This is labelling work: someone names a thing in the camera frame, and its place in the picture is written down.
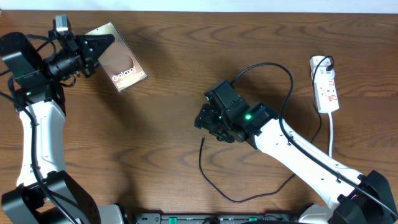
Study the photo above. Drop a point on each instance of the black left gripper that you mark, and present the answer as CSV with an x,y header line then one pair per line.
x,y
83,43

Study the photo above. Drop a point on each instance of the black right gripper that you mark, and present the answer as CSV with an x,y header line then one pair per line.
x,y
204,120

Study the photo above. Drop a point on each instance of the gold Galaxy smartphone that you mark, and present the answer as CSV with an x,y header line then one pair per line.
x,y
118,61

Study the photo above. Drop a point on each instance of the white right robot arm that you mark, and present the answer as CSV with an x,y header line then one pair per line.
x,y
349,196

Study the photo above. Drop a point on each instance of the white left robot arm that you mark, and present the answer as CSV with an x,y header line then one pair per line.
x,y
45,192

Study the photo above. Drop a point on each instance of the black charger plug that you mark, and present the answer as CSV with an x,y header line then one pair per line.
x,y
330,67

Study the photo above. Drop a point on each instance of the white power strip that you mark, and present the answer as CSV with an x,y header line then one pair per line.
x,y
326,99

